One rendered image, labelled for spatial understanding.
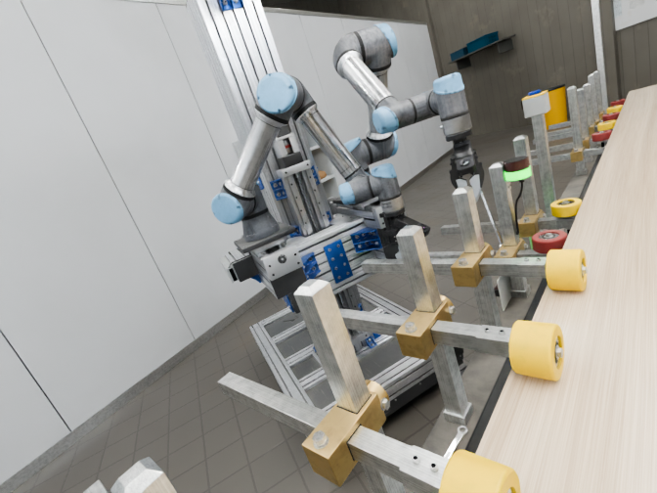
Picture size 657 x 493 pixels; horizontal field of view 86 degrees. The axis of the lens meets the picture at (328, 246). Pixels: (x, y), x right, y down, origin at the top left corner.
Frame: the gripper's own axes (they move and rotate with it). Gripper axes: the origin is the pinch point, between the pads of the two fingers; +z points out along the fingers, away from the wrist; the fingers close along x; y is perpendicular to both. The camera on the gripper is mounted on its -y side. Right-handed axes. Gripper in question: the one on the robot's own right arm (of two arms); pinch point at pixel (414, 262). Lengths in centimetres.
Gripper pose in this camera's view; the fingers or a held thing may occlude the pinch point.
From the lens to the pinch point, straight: 126.9
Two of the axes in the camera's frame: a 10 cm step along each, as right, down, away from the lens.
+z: 3.2, 9.0, 2.9
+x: -6.2, 4.3, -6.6
